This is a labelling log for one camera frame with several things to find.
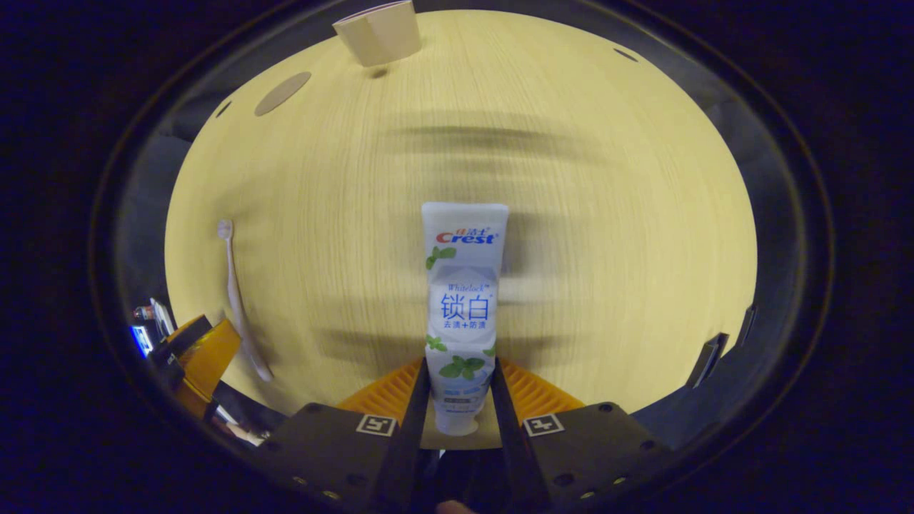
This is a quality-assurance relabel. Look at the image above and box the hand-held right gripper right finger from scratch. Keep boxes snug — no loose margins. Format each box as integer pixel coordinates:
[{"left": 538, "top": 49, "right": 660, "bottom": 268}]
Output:
[{"left": 490, "top": 356, "right": 679, "bottom": 514}]

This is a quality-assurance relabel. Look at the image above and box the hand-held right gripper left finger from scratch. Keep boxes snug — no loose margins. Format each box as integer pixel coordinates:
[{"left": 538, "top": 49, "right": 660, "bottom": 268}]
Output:
[{"left": 246, "top": 356, "right": 432, "bottom": 514}]

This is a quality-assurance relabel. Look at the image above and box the white toothbrush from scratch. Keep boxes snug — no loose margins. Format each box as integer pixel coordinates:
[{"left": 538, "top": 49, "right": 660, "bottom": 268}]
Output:
[{"left": 217, "top": 218, "right": 275, "bottom": 383}]

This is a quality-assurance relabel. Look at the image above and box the white toothpaste tube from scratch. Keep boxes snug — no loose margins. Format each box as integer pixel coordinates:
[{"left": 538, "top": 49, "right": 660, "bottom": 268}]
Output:
[{"left": 420, "top": 202, "right": 510, "bottom": 437}]

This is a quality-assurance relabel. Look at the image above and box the round beige coaster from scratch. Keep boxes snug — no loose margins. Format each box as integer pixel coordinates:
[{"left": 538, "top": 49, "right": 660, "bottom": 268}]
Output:
[{"left": 254, "top": 71, "right": 313, "bottom": 118}]

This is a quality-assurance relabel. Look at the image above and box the cream cup with brown inside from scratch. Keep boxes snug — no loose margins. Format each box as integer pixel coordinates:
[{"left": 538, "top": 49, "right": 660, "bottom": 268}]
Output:
[{"left": 333, "top": 0, "right": 423, "bottom": 69}]

